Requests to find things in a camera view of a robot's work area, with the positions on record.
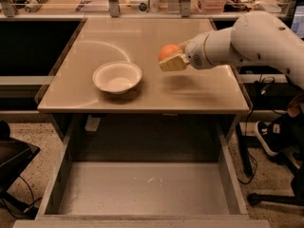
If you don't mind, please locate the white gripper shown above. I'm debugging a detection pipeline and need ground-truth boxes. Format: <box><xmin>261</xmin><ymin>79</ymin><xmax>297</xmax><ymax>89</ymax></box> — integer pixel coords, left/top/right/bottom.
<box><xmin>159</xmin><ymin>31</ymin><xmax>217</xmax><ymax>72</ymax></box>

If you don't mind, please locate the orange fruit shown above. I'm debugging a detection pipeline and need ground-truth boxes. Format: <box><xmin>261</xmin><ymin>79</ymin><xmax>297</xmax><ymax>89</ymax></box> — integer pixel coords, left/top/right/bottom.
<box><xmin>159</xmin><ymin>44</ymin><xmax>181</xmax><ymax>61</ymax></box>

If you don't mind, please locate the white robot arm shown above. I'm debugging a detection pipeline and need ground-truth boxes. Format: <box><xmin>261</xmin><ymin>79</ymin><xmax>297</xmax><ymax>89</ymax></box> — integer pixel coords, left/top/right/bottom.
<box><xmin>159</xmin><ymin>11</ymin><xmax>304</xmax><ymax>88</ymax></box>

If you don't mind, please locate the beige counter cabinet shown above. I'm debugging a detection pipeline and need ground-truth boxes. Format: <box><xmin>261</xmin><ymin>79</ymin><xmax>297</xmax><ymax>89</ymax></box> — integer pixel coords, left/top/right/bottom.
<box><xmin>38</xmin><ymin>18</ymin><xmax>250</xmax><ymax>135</ymax></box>

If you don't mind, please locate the open grey top drawer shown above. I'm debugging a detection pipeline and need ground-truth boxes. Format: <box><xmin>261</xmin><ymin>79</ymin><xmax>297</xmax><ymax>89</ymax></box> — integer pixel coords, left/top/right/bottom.
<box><xmin>13</xmin><ymin>114</ymin><xmax>270</xmax><ymax>228</ymax></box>

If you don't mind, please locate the white paper bowl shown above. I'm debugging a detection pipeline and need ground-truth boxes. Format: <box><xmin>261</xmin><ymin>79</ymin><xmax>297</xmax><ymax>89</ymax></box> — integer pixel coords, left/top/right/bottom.
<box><xmin>92</xmin><ymin>61</ymin><xmax>143</xmax><ymax>94</ymax></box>

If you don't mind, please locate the open laptop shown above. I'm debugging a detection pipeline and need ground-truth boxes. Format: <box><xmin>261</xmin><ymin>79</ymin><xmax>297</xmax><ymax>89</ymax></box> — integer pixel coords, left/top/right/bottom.
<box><xmin>291</xmin><ymin>0</ymin><xmax>304</xmax><ymax>40</ymax></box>

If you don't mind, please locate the black and white sneaker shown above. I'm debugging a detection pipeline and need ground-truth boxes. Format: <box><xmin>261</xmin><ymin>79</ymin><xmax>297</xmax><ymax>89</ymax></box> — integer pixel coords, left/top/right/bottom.
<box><xmin>254</xmin><ymin>121</ymin><xmax>279</xmax><ymax>157</ymax></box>

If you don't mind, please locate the black coiled spring tool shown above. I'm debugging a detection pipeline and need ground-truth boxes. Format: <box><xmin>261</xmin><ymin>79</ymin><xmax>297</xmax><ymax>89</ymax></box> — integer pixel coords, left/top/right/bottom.
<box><xmin>25</xmin><ymin>0</ymin><xmax>48</xmax><ymax>12</ymax></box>

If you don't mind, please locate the black office chair base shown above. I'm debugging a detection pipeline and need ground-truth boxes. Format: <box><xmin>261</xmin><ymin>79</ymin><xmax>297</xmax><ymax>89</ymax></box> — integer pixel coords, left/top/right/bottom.
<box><xmin>236</xmin><ymin>123</ymin><xmax>304</xmax><ymax>206</ymax></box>

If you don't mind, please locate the black bin at left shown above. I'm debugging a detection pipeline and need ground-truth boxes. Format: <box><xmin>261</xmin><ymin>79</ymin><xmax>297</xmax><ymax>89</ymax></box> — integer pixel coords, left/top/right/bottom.
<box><xmin>0</xmin><ymin>120</ymin><xmax>40</xmax><ymax>199</ymax></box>

